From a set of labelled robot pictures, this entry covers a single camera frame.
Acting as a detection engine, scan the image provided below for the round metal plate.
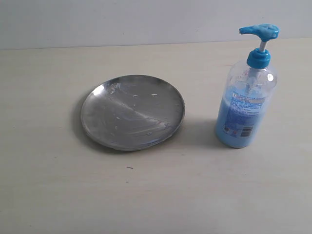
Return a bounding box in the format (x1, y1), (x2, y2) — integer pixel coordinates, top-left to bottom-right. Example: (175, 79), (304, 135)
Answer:
(80, 75), (185, 151)

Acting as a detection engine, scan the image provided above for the blue soap pump bottle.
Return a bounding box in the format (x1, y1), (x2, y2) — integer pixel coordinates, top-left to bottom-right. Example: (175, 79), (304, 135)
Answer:
(215, 24), (279, 148)

